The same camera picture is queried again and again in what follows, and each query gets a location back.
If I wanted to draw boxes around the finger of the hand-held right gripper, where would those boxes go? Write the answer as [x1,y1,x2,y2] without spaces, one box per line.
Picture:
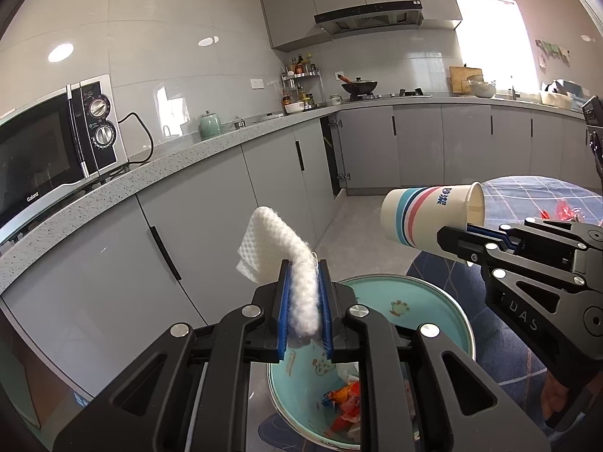
[466,218,603,257]
[436,225,582,289]

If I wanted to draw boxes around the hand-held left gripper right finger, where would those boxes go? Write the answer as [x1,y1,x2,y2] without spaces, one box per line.
[318,259,552,452]

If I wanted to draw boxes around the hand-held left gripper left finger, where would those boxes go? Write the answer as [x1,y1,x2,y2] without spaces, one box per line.
[53,259,290,452]

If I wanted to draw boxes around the red plastic bag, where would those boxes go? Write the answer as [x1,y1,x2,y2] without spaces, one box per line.
[542,198,585,222]

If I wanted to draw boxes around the striped paper cup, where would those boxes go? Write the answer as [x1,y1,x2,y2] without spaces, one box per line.
[381,181,486,251]

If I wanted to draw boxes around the teal trash bin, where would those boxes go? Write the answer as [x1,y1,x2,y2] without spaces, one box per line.
[266,275,476,450]

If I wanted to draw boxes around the white foam pad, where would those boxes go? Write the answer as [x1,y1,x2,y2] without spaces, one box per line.
[236,206,323,340]

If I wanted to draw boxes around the black device on stand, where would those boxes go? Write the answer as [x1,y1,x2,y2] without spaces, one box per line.
[582,95,603,170]

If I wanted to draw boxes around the white dish basket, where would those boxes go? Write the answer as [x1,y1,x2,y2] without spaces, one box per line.
[539,90,573,107]

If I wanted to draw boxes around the metal bowl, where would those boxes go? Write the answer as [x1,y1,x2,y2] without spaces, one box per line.
[466,75,497,99]

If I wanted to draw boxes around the gas stove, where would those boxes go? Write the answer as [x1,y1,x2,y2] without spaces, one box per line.
[349,89,432,102]

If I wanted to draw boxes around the wooden cutting board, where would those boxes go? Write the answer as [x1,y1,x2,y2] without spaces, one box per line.
[448,66,484,94]

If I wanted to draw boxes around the black wok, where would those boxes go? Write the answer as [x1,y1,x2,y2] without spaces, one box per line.
[339,75,379,96]

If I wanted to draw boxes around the green ceramic teapot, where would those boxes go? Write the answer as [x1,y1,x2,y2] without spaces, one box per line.
[199,109,224,140]

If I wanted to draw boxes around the bright window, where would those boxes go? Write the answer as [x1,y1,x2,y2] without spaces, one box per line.
[452,0,540,95]

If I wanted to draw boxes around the metal spice rack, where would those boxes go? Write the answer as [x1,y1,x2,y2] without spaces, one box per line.
[281,52,323,111]

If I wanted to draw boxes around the group of condiment bottles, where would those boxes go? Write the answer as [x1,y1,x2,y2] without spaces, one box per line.
[283,52,317,109]

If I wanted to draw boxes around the black range hood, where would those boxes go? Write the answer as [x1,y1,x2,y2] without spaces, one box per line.
[314,0,423,36]

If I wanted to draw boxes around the silver black microwave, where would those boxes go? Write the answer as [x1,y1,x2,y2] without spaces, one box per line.
[0,74,130,246]

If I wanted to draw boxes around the grey upper cabinets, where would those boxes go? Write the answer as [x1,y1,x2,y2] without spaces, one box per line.
[255,0,463,52]

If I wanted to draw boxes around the wall hooks with cloths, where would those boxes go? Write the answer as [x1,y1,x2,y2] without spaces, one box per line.
[536,39,571,67]

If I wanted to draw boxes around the black microwave cable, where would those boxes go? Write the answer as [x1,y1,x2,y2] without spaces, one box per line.
[82,112,155,184]

